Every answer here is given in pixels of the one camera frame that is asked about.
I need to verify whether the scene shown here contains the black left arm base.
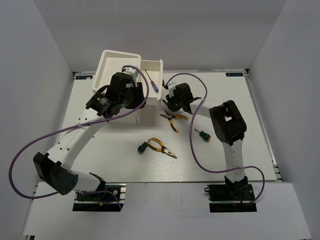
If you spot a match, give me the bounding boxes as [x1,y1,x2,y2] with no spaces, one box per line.
[72,183,126,212]

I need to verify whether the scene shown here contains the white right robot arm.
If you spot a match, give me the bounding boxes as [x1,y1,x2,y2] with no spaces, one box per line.
[164,82,248,200]

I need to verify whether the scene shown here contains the yellow needle-nose pliers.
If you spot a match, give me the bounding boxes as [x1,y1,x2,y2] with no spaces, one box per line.
[159,110,189,133]
[147,137,177,159]

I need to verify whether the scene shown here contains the blue table label left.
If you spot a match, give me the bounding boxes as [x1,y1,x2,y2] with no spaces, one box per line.
[75,75,93,80]

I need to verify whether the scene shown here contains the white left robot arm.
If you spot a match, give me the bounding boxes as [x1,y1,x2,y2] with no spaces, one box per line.
[33,67,146,200]

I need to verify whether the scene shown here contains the yellow needle-nose pliers upper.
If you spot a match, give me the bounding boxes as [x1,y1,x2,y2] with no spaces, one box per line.
[159,110,189,133]

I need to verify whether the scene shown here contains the blue red handle screwdriver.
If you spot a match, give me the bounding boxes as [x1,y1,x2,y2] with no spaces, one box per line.
[145,70,159,94]

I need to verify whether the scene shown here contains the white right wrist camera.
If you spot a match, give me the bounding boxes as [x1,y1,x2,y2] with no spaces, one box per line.
[165,82,177,98]

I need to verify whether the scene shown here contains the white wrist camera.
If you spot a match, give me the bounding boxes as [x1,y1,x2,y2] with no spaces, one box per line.
[165,82,177,98]
[121,66,139,85]

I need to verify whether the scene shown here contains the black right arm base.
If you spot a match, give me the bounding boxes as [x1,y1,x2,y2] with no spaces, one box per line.
[204,184,257,213]

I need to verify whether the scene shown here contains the yellow needle-nose pliers lower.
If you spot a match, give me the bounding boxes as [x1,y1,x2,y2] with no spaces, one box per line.
[147,137,177,159]

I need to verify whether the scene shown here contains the stubby green orange screwdriver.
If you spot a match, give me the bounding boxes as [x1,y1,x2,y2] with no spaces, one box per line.
[194,128,211,142]

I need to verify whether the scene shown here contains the blue table label right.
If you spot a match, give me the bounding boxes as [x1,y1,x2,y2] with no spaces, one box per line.
[225,72,244,77]

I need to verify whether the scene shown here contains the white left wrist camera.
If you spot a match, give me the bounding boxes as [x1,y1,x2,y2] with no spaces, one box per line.
[121,66,139,85]

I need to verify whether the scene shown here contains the blue table label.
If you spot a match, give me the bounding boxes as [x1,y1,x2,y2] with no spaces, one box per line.
[225,72,244,77]
[75,75,93,80]

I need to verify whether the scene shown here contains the white drawer cabinet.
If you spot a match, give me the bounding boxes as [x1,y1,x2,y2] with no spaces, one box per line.
[91,49,141,125]

